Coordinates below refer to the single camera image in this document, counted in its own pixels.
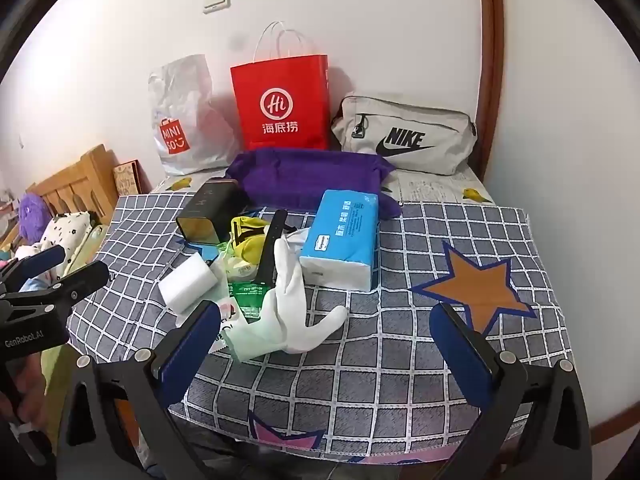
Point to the green pocket tissue pack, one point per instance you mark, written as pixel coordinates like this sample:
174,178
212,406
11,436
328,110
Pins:
237,267

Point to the wooden headboard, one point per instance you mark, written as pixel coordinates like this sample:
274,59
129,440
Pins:
85,180

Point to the wooden door frame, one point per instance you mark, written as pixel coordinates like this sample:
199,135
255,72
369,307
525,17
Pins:
492,60

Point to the grey checked blanket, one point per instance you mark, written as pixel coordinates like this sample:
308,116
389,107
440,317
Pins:
400,385

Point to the blue tissue pack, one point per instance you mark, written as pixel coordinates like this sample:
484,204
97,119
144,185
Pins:
340,230

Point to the white wall switch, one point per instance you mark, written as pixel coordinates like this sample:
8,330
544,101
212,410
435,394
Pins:
216,0

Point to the white plastic shopping bag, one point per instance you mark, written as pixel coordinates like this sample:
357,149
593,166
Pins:
185,95

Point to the purple cloth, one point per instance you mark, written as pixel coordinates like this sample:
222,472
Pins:
300,175

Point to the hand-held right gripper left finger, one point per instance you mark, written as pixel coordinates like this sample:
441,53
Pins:
192,355

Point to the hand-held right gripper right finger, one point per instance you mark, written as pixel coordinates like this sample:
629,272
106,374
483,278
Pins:
460,355

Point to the grey waist bag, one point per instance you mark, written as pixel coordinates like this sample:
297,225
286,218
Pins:
450,130

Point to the white sponge block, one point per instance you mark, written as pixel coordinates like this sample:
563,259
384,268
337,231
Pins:
187,282

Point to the fruit print bed sheet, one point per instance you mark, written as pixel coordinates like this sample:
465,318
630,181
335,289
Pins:
430,187

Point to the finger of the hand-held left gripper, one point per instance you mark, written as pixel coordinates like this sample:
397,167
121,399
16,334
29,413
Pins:
85,280
45,258

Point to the purple plush toy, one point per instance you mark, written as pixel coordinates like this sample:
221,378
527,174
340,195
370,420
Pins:
35,217

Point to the person's left hand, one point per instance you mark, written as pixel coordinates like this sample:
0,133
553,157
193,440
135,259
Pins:
30,385

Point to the green packet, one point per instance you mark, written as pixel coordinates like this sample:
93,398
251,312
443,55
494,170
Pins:
250,300

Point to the dark tin box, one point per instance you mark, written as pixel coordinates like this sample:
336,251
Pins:
210,205

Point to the red paper bag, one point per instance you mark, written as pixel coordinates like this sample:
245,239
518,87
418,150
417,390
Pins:
280,80

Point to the yellow pouch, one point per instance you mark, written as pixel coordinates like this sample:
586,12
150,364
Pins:
250,247

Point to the white dotted cloth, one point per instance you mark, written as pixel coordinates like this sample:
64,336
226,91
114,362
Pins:
65,230

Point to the brown patterned book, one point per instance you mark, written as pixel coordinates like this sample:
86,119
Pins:
127,177

